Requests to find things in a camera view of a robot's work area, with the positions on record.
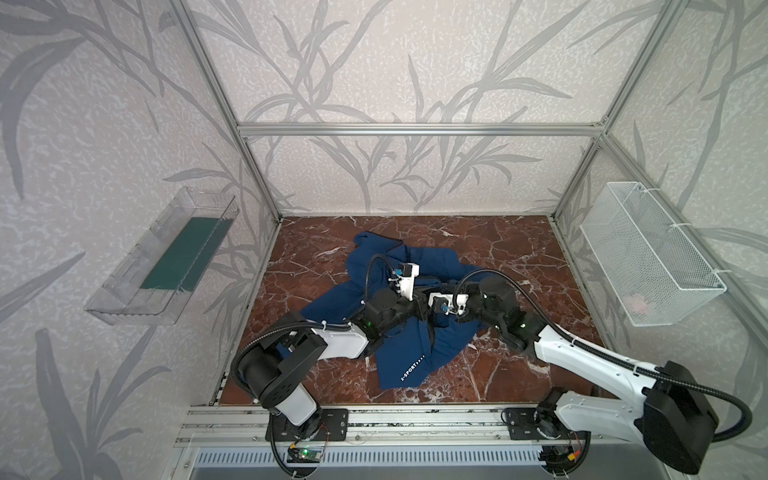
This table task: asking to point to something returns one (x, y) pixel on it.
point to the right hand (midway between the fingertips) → (447, 274)
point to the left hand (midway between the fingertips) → (444, 284)
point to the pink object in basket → (636, 302)
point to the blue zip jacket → (409, 356)
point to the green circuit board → (310, 453)
